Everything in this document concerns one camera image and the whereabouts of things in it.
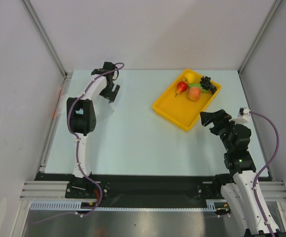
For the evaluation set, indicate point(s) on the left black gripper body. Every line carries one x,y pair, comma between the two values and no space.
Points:
109,86

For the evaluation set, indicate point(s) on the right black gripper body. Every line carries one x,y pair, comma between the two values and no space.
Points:
218,124

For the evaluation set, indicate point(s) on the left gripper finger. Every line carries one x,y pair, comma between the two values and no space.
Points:
106,95
113,94

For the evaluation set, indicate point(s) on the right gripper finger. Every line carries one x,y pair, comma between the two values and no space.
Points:
209,117
215,130

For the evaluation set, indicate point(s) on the clear zip top bag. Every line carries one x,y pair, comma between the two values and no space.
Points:
102,107

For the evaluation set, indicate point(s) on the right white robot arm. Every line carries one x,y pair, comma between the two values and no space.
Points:
240,188

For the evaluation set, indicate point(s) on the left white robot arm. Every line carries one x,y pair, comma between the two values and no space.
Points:
81,121

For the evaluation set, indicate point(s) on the peach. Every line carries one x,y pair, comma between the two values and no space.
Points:
194,93

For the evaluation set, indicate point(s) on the yellow plastic tray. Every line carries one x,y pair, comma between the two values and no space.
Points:
180,110

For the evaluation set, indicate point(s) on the dark grape bunch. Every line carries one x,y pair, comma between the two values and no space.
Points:
207,85

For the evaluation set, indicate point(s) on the red pear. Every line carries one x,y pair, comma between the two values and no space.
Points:
181,87

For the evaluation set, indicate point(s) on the yellow apple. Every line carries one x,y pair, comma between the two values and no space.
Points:
189,78

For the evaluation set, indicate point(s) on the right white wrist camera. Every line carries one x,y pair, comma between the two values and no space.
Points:
243,117

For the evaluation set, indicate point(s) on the white cable duct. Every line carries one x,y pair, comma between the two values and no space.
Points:
210,206

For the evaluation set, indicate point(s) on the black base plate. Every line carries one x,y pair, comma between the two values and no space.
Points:
141,191

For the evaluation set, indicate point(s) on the left aluminium corner post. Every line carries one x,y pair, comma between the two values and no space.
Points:
43,35

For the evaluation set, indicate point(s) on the aluminium corner post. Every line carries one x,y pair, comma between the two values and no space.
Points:
43,35
260,34

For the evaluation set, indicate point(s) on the right aluminium corner post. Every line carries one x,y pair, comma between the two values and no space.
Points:
260,34

